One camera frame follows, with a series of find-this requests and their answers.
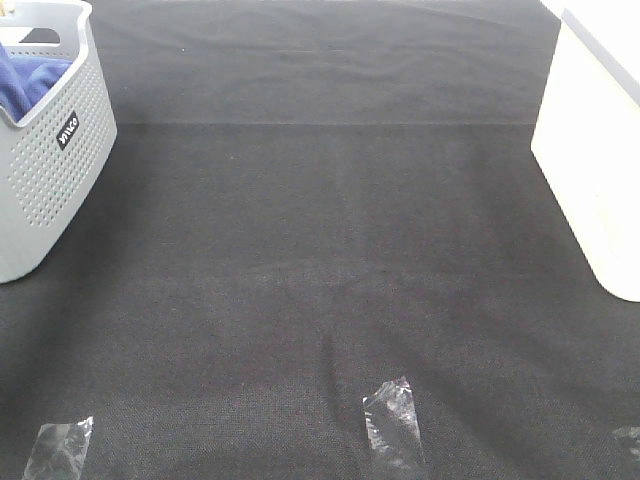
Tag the blue microfibre towel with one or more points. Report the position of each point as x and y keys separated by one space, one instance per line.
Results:
x=26 y=80

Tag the black table cloth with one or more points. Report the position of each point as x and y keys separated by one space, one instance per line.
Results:
x=305 y=200

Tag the clear tape strip middle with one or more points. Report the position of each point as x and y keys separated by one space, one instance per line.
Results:
x=392 y=428

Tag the clear tape strip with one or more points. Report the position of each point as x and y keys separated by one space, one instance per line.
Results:
x=628 y=439
x=59 y=451
x=392 y=428

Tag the grey perforated laundry basket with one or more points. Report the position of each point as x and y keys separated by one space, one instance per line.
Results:
x=51 y=158

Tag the white storage bin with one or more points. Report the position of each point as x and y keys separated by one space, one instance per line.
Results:
x=586 y=138

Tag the clear tape strip left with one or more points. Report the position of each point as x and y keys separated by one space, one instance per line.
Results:
x=59 y=451

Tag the clear tape strip right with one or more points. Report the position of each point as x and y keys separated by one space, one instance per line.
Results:
x=628 y=439

